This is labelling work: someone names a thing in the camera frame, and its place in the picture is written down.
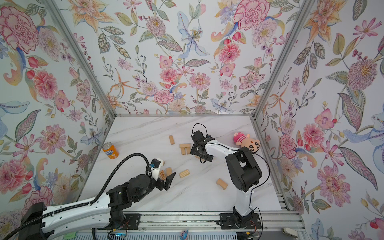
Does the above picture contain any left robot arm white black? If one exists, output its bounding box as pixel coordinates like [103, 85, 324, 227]
[5, 159, 176, 240]

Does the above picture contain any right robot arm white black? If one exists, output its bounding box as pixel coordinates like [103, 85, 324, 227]
[191, 131, 263, 228]

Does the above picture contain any ridged wood block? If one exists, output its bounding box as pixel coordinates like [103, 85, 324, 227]
[179, 170, 190, 178]

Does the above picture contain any curved wood block right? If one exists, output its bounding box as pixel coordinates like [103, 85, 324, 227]
[216, 179, 228, 190]

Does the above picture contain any pink plush doll toy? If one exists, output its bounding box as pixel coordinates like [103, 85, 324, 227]
[233, 133, 261, 153]

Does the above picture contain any orange soda can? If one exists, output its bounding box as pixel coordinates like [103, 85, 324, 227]
[102, 142, 119, 159]

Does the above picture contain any white object bottom right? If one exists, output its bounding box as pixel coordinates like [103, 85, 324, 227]
[282, 228, 299, 239]

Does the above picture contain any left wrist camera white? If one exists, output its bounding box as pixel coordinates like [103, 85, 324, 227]
[149, 158, 166, 181]

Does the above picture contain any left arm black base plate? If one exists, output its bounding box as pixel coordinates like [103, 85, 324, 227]
[108, 214, 142, 231]

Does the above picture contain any small colourful object on rail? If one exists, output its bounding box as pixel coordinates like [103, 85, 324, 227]
[180, 230, 189, 240]

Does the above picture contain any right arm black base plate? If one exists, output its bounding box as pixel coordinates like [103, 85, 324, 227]
[217, 213, 262, 230]

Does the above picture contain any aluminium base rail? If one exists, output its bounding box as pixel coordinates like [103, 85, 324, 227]
[124, 211, 305, 233]

